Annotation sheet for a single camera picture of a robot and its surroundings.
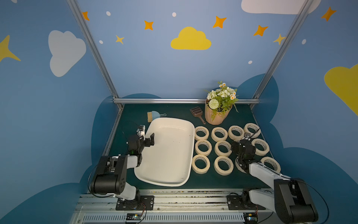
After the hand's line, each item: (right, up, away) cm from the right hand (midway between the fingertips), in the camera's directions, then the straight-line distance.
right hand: (245, 142), depth 91 cm
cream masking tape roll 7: (-11, -2, +5) cm, 12 cm away
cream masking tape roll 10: (+17, -14, -5) cm, 22 cm away
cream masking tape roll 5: (-25, +8, +13) cm, 30 cm away
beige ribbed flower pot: (-15, +15, +11) cm, 24 cm away
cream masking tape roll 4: (-12, +7, +13) cm, 19 cm away
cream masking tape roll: (+14, +9, +15) cm, 23 cm away
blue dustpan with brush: (-65, +19, +24) cm, 72 cm away
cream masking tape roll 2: (0, +8, +14) cm, 16 cm away
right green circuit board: (-6, -37, -18) cm, 42 cm away
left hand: (-66, +7, +2) cm, 67 cm away
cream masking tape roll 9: (-12, -12, -3) cm, 17 cm away
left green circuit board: (-67, -36, -19) cm, 79 cm away
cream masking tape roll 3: (+16, -3, +5) cm, 17 cm away
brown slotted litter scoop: (-29, +21, +24) cm, 43 cm away
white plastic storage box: (-50, -12, -1) cm, 51 cm away
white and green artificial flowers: (-17, +28, -3) cm, 32 cm away
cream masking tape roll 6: (-25, -2, +5) cm, 26 cm away
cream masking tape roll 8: (-32, -16, -7) cm, 37 cm away
